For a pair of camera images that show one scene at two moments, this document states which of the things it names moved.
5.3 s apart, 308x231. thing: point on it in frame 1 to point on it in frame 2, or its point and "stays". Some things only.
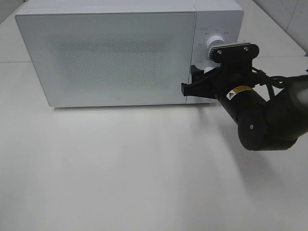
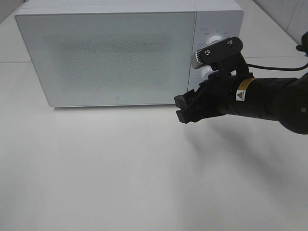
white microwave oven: [93, 53] stays
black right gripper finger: [196, 72] to [186, 100]
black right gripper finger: [196, 89] to [188, 114]
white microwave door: [111, 58] stays
